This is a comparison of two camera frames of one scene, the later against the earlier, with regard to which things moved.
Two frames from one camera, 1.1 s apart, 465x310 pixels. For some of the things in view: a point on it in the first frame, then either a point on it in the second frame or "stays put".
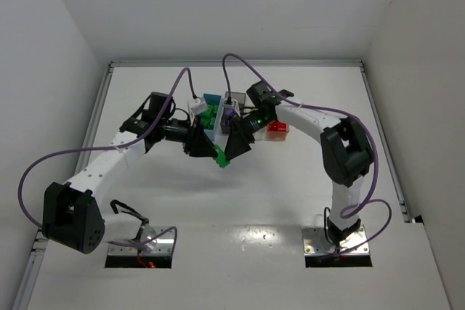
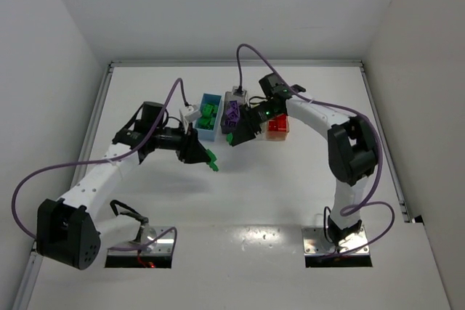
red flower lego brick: [278, 126] stays put
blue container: [210, 118] stays put
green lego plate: [221, 159] -> [211, 162]
